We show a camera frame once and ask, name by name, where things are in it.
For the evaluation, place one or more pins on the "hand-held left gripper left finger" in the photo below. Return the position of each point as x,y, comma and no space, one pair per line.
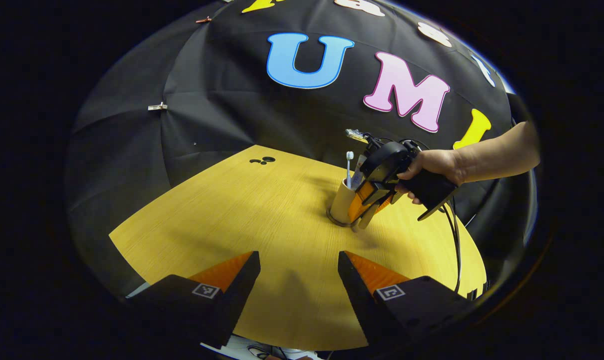
232,305

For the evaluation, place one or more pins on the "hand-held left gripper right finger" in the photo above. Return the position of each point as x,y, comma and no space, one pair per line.
364,305

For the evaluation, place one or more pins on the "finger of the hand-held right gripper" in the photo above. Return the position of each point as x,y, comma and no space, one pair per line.
364,205
385,202

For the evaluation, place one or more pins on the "beige cup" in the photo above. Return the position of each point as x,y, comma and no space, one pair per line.
340,202

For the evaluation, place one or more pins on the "white toothpaste tube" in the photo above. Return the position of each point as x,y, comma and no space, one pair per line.
357,172

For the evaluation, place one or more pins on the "round cork coaster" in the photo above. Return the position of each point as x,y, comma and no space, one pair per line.
330,218

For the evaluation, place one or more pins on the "white toothbrush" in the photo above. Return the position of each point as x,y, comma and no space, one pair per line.
349,170

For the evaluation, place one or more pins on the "wooden desktop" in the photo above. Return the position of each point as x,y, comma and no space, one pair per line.
232,215

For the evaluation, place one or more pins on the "white sneaker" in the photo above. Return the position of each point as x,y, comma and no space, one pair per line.
242,347

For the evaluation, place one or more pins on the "black backdrop cloth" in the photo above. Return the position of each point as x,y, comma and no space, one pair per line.
207,100

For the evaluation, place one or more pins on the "silver cloth clip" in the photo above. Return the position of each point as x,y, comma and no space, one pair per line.
157,106

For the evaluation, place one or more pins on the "copper cloth clip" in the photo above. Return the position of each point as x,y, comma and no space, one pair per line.
204,20

